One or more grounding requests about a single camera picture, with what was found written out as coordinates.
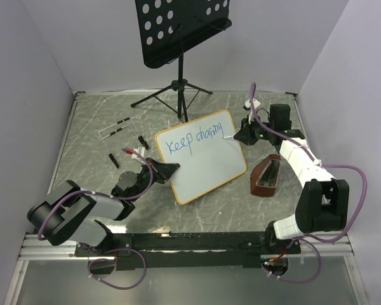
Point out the brown whiteboard eraser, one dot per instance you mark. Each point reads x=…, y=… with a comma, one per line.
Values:
x=264, y=177

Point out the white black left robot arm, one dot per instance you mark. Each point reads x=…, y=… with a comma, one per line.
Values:
x=71, y=212

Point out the black perforated music stand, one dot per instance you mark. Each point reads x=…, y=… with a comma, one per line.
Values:
x=168, y=29

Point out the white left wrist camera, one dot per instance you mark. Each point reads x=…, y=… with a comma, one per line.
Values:
x=138, y=154

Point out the orange framed whiteboard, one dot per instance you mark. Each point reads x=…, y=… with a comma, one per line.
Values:
x=207, y=161

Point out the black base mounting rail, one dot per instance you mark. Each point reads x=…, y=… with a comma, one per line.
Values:
x=185, y=250

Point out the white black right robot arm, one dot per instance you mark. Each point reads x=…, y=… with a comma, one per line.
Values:
x=323, y=203

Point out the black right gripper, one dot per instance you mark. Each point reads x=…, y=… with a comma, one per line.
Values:
x=245, y=135

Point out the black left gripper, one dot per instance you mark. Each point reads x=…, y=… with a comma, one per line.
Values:
x=162, y=171

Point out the wire whiteboard easel stand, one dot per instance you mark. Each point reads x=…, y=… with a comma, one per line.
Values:
x=121, y=133

